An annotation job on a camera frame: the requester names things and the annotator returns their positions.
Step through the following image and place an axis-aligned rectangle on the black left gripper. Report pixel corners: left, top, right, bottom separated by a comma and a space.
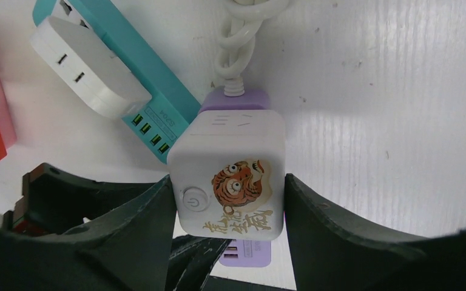
1, 162, 153, 235

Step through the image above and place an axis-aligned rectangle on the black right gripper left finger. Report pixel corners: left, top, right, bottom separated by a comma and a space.
0, 177, 175, 290

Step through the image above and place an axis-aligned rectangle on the teal power strip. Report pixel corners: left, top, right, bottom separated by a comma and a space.
32, 0, 201, 163

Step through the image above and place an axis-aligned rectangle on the white cable of purple strip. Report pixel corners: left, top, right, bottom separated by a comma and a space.
214, 0, 294, 98

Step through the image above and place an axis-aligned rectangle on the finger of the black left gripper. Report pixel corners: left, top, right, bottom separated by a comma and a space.
165, 235, 231, 290

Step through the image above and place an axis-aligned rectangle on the white plug adapter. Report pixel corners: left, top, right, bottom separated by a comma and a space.
30, 16, 152, 119

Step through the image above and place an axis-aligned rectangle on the white tiger cube socket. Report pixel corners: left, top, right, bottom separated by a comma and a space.
167, 110, 286, 241

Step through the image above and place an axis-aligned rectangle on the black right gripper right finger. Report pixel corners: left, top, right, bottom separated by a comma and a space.
285, 174, 466, 290

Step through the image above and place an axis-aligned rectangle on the purple power strip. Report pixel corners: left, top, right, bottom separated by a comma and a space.
200, 89, 272, 268

